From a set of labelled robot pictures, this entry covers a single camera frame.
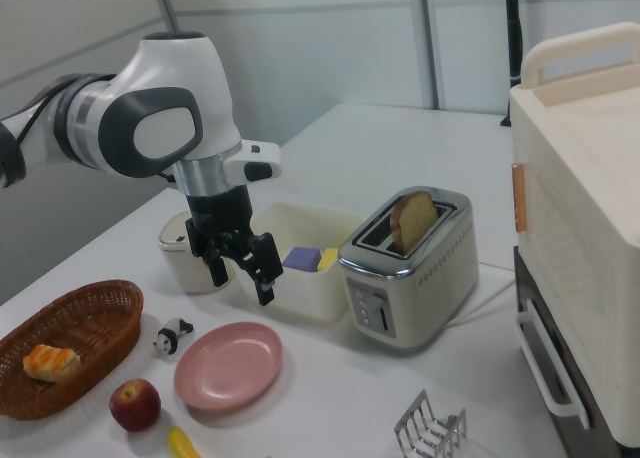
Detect white toaster power cable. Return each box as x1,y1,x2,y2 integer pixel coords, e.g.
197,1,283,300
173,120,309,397
446,276,517,328

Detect metal toast rack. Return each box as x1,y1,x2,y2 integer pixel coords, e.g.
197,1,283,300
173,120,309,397
393,389,469,458

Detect black pole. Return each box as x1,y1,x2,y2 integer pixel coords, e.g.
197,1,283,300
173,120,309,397
503,0,525,85

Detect brown bread slice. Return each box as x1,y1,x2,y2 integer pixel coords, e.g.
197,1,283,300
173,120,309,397
389,190,440,256

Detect purple block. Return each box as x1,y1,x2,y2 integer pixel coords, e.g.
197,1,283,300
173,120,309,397
281,246,322,274

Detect red apple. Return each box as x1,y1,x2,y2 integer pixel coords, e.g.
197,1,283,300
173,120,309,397
109,378,162,433

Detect cream microwave oven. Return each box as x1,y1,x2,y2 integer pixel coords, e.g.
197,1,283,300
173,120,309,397
509,21,640,452

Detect orange cabinet handle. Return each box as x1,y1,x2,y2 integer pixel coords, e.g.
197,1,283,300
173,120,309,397
510,162,529,234

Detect dark oven with white handle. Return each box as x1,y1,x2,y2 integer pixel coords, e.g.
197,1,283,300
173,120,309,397
513,245,632,458

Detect small white lidded canister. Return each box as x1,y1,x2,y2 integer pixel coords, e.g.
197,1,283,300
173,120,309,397
158,212,237,294

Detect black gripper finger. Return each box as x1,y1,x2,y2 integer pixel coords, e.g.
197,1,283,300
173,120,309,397
229,230,283,308
201,232,236,288

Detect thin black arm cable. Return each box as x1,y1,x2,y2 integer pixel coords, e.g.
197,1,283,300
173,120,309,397
14,83,69,144

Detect cream and chrome toaster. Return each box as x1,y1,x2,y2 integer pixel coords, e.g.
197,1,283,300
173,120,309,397
338,185,480,353

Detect pink plate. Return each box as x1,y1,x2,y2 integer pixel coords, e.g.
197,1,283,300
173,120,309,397
173,321,285,412

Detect orange glazed pastry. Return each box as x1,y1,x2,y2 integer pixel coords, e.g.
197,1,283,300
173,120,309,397
22,343,82,383

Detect panda figurine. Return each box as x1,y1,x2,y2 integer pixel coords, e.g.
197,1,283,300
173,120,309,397
152,317,195,357

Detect brown wicker basket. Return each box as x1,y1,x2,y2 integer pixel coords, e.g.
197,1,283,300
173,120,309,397
0,278,145,422

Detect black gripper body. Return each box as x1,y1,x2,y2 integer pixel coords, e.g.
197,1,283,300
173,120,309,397
184,184,255,255

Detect yellow banana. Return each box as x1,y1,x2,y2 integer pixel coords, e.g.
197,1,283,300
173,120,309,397
166,425,202,458

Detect white rectangular plastic bin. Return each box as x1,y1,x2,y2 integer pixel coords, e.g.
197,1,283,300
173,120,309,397
233,201,365,324

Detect yellow block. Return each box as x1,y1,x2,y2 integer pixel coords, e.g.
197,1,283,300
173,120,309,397
317,247,341,272

